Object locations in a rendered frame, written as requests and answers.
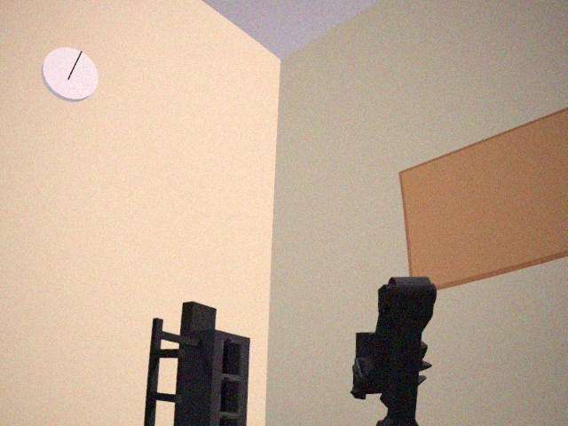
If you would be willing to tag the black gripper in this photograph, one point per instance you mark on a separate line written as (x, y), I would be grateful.
(423, 365)

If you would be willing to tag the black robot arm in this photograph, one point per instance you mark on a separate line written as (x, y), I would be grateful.
(388, 360)

